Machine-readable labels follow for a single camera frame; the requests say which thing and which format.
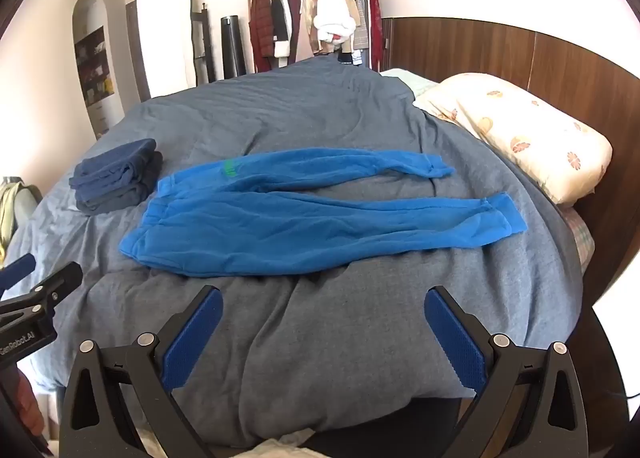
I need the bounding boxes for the wooden headboard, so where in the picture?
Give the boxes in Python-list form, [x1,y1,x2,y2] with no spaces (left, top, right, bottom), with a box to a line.
[381,16,640,289]

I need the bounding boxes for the plaid mattress sheet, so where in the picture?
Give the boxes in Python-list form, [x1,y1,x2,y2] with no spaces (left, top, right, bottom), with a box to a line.
[557,205,596,269]

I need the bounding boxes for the dark brown door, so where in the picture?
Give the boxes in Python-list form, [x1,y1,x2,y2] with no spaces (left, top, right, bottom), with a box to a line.
[125,0,152,102]

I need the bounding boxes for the person's left forearm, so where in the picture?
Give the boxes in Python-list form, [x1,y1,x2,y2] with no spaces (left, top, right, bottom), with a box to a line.
[0,370,48,454]

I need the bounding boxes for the floral cream pillow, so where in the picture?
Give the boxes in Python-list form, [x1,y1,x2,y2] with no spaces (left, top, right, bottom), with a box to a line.
[415,72,613,206]

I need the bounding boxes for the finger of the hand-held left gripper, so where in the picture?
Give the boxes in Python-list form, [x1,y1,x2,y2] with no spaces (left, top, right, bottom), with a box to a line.
[0,253,37,296]
[0,261,84,321]

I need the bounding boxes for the blue pants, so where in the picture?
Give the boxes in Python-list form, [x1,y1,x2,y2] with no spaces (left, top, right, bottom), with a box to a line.
[119,148,528,279]

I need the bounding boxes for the white quilted clothing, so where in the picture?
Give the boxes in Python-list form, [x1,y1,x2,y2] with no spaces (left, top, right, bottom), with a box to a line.
[240,430,321,458]

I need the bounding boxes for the olive green blanket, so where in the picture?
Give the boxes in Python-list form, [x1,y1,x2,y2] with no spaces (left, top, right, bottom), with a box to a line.
[0,177,26,251]

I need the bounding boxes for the grey-blue duvet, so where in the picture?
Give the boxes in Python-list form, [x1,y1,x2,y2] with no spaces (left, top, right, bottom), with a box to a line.
[2,56,586,444]

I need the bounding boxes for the folded dark grey pants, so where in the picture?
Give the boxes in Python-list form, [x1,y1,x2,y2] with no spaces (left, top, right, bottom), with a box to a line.
[75,153,165,217]

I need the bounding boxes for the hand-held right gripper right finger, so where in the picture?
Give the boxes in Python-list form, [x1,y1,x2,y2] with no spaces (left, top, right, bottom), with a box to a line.
[424,286,590,458]

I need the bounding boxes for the light green pillow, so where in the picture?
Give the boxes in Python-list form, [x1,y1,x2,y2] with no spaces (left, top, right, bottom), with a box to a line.
[380,68,441,98]

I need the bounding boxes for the row of hanging clothes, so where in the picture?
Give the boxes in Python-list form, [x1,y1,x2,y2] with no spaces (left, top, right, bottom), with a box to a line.
[247,0,383,73]

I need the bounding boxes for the black ladder stand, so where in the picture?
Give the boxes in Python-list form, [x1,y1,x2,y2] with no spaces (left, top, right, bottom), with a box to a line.
[191,2,217,86]

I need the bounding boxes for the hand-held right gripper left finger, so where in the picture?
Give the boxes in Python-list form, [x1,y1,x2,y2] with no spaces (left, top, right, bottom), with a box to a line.
[59,285,224,458]

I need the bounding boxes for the wavy standing mirror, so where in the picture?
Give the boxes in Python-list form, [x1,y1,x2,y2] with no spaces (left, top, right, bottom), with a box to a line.
[182,0,199,88]

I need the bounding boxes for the folded navy pants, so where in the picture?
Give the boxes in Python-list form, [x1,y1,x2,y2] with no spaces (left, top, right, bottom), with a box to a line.
[69,139,158,191]

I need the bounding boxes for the arched shelf niche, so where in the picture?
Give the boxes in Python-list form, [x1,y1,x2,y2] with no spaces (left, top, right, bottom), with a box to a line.
[71,0,126,139]

